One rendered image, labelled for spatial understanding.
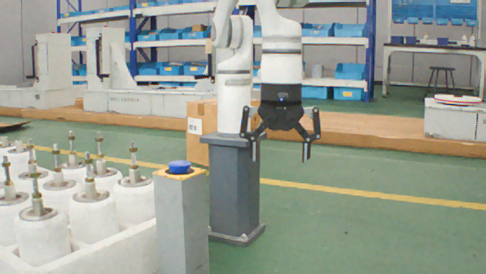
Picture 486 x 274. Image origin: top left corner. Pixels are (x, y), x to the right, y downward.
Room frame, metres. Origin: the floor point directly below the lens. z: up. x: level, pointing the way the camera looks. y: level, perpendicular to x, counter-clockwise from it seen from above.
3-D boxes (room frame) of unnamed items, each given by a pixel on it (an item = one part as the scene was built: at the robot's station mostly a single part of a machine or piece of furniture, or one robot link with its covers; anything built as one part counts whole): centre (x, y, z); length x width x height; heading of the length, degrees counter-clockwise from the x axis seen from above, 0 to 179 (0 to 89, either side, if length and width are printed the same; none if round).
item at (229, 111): (1.12, 0.02, 0.39); 0.09 x 0.09 x 0.17; 65
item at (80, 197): (0.73, 0.29, 0.25); 0.08 x 0.08 x 0.01
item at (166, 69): (6.34, 0.99, 0.36); 0.50 x 0.38 x 0.21; 155
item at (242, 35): (1.12, 0.02, 0.54); 0.09 x 0.09 x 0.17; 19
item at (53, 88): (4.15, 2.44, 0.45); 1.61 x 0.57 x 0.74; 65
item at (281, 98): (0.73, -0.07, 0.43); 0.08 x 0.08 x 0.09
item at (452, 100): (2.35, -1.37, 0.29); 0.30 x 0.30 x 0.06
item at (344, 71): (5.23, -1.45, 0.36); 0.50 x 0.38 x 0.21; 155
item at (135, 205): (0.83, 0.23, 0.16); 0.10 x 0.10 x 0.18
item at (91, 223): (0.73, 0.29, 0.16); 0.10 x 0.10 x 0.18
